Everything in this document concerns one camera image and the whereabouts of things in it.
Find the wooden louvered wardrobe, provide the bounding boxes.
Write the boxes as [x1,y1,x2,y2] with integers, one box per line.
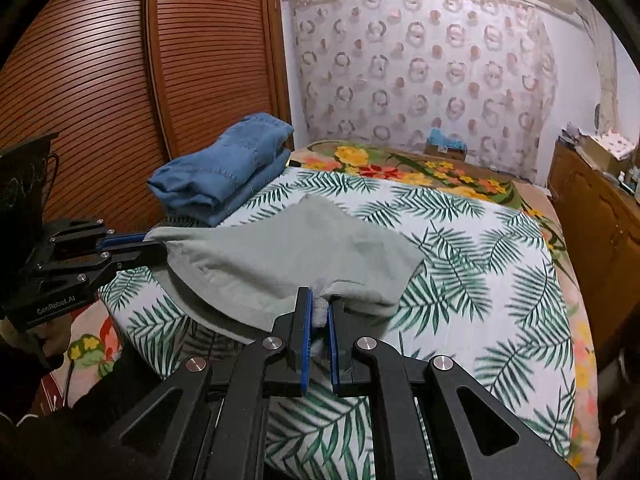
[0,0,294,263]

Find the folded blue jeans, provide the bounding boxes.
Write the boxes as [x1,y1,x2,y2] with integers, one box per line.
[147,113,295,227]

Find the floral bed blanket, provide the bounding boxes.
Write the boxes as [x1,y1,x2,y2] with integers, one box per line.
[65,140,602,461]

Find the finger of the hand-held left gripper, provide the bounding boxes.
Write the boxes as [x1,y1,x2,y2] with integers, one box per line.
[47,217,153,261]
[30,244,169,287]

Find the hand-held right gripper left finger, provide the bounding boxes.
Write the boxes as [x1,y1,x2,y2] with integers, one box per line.
[101,286,316,480]

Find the blue cloth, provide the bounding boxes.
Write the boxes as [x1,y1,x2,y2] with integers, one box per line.
[427,128,467,150]

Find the open cardboard box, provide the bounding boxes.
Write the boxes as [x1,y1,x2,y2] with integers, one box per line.
[581,136,632,174]

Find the wooden side cabinet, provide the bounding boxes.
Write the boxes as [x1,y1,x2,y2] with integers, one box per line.
[546,140,640,363]

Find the grey pants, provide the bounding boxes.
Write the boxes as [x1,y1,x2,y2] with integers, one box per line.
[145,195,427,361]

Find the leaf print bed sheet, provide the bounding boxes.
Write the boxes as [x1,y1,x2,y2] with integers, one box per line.
[97,166,577,480]

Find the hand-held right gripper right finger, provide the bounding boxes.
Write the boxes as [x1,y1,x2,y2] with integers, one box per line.
[326,296,582,480]

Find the person's left forearm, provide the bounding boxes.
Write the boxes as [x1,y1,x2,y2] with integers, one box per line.
[0,340,168,480]

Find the person's left hand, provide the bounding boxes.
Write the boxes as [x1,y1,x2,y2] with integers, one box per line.
[0,312,75,362]

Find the bundled white curtain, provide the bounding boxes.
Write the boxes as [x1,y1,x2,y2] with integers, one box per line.
[575,0,624,132]

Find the circle print curtain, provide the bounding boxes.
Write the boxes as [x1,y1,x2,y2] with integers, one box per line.
[281,0,559,182]

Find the white patterned cloth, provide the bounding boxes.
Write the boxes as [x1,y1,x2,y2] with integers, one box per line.
[592,129,634,157]

